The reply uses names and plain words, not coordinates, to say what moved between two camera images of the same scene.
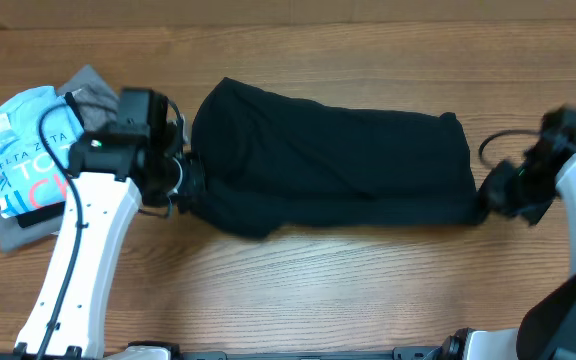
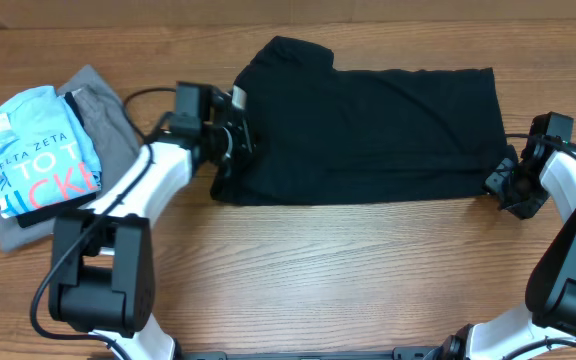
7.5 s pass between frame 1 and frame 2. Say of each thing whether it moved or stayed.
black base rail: stayed
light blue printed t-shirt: stayed
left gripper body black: moved
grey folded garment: stayed
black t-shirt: moved
